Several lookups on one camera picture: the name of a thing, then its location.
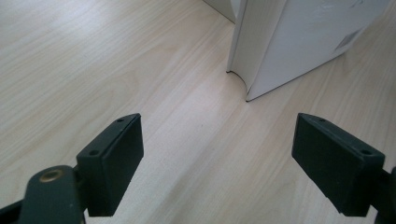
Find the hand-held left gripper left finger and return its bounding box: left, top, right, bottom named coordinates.
left=76, top=113, right=145, bottom=217

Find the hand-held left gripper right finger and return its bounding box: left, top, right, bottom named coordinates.
left=290, top=112, right=387, bottom=217

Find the white hardcover book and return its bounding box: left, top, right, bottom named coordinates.
left=226, top=0, right=392, bottom=103

